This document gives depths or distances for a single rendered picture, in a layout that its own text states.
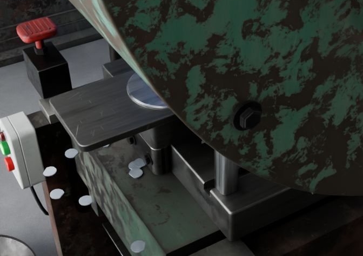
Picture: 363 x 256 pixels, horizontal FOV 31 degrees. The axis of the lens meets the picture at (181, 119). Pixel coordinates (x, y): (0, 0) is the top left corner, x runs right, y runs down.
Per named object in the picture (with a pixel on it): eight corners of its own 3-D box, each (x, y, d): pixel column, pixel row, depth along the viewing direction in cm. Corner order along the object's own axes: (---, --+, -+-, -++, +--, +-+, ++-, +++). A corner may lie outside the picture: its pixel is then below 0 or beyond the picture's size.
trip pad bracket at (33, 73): (53, 148, 132) (37, 67, 120) (38, 123, 138) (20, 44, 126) (81, 138, 134) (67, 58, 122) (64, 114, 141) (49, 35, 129)
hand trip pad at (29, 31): (31, 72, 124) (23, 38, 119) (21, 58, 128) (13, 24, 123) (65, 61, 126) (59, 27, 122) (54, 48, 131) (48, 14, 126)
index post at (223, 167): (223, 196, 93) (223, 145, 87) (212, 184, 95) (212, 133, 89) (239, 189, 94) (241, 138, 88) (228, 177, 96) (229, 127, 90)
